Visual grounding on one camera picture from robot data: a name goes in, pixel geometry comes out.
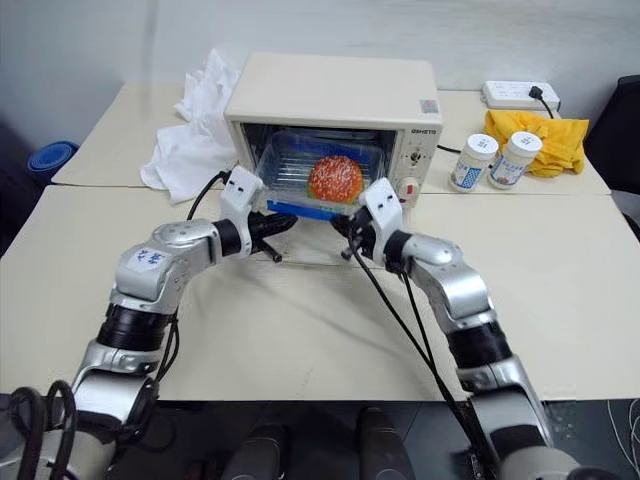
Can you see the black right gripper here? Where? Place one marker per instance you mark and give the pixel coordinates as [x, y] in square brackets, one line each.
[367, 235]

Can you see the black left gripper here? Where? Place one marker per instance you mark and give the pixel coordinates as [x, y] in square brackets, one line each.
[256, 226]

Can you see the clear plastic food container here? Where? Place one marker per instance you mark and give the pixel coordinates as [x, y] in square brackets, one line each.
[285, 165]

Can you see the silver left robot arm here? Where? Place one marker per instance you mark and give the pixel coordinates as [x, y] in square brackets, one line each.
[150, 280]

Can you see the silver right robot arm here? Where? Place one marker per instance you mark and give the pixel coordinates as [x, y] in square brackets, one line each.
[465, 290]

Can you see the glass toaster oven door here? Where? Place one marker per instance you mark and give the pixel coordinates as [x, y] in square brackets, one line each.
[310, 240]

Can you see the oven timer knob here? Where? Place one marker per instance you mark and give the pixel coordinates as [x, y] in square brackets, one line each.
[414, 157]

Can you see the cream toaster oven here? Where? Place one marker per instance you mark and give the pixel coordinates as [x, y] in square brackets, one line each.
[330, 90]

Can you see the orange toy burger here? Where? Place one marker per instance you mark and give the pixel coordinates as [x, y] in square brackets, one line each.
[334, 179]

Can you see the white crumpled cloth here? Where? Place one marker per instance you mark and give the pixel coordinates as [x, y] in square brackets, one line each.
[192, 145]

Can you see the white bottle blue checked label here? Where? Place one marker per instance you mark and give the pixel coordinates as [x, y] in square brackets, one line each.
[470, 167]

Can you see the white bottle blue text label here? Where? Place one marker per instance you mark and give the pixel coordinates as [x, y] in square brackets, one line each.
[511, 167]

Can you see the white power strip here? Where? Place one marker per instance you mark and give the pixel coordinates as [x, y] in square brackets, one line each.
[510, 92]

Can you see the yellow crumpled cloth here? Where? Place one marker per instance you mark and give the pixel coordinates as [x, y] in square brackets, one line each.
[560, 140]

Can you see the blue round object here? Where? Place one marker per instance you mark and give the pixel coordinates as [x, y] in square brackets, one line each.
[50, 155]

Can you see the black chair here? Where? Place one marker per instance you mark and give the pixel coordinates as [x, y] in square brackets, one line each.
[617, 135]

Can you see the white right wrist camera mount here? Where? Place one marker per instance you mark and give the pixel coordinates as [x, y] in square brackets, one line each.
[382, 210]

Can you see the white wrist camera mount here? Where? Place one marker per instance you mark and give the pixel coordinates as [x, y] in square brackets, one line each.
[382, 210]
[241, 192]

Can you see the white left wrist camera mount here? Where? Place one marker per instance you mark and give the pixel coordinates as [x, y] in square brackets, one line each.
[241, 192]

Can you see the red oven switch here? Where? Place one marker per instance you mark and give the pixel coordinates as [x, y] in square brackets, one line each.
[409, 189]

